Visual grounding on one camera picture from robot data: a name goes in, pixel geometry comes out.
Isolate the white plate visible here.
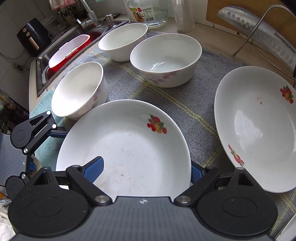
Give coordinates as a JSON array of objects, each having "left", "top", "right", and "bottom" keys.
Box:
[
  {"left": 214, "top": 66, "right": 295, "bottom": 193},
  {"left": 56, "top": 99, "right": 191, "bottom": 199}
]

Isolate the steel kitchen faucet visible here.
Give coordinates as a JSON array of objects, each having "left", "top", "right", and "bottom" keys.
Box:
[{"left": 76, "top": 0, "right": 102, "bottom": 30}]

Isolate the white bowl floral near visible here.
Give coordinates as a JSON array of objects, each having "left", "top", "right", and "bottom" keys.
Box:
[{"left": 51, "top": 62, "right": 108, "bottom": 121}]

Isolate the white bowl floral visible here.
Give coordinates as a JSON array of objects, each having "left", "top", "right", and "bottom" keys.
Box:
[
  {"left": 51, "top": 62, "right": 108, "bottom": 121},
  {"left": 130, "top": 33, "right": 202, "bottom": 88}
]

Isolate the stainless steel sink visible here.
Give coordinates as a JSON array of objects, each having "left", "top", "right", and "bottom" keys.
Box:
[{"left": 35, "top": 20, "right": 128, "bottom": 96}]

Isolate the red and white basin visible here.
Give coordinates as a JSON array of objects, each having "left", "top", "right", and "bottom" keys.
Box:
[{"left": 48, "top": 34, "right": 91, "bottom": 71}]

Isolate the black air fryer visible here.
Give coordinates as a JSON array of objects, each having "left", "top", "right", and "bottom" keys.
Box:
[{"left": 16, "top": 18, "right": 51, "bottom": 57}]

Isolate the white bowl plain left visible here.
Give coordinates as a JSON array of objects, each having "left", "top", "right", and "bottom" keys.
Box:
[{"left": 98, "top": 23, "right": 148, "bottom": 62}]

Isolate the white bowl floral far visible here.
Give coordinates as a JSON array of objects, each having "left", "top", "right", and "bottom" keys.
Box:
[{"left": 130, "top": 33, "right": 202, "bottom": 88}]

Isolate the steel santoku knife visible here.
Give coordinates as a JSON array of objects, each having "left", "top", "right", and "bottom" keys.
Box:
[{"left": 217, "top": 4, "right": 295, "bottom": 77}]

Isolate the glass jar with label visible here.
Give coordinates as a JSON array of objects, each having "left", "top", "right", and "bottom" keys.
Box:
[{"left": 127, "top": 0, "right": 168, "bottom": 29}]

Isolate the bamboo cutting board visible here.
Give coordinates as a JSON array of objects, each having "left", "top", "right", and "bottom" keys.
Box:
[{"left": 206, "top": 0, "right": 296, "bottom": 77}]

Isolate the wire knife rack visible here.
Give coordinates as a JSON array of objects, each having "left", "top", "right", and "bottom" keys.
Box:
[{"left": 226, "top": 4, "right": 295, "bottom": 79}]

